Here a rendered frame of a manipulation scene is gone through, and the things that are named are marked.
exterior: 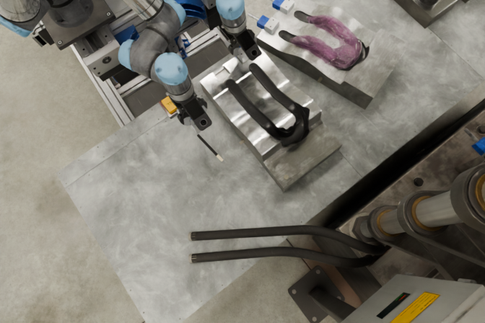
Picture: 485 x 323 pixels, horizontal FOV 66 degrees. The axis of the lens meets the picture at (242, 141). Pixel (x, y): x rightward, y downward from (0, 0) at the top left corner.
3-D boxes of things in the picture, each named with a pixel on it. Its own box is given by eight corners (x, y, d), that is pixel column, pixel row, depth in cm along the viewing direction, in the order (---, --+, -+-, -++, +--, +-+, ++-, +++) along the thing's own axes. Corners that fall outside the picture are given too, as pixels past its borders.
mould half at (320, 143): (203, 91, 145) (197, 75, 132) (255, 54, 149) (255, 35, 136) (283, 192, 132) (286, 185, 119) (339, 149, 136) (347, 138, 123)
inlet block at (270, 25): (245, 21, 150) (244, 14, 145) (252, 13, 151) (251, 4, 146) (271, 37, 147) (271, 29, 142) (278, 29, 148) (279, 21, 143)
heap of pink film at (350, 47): (286, 45, 143) (287, 32, 135) (311, 11, 147) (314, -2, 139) (344, 78, 137) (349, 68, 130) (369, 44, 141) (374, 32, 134)
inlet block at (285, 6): (260, 3, 152) (260, -6, 147) (267, -5, 154) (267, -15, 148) (286, 19, 150) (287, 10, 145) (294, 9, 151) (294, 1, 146)
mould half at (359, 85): (256, 44, 150) (255, 28, 140) (291, -1, 156) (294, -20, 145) (364, 109, 140) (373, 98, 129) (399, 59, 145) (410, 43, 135)
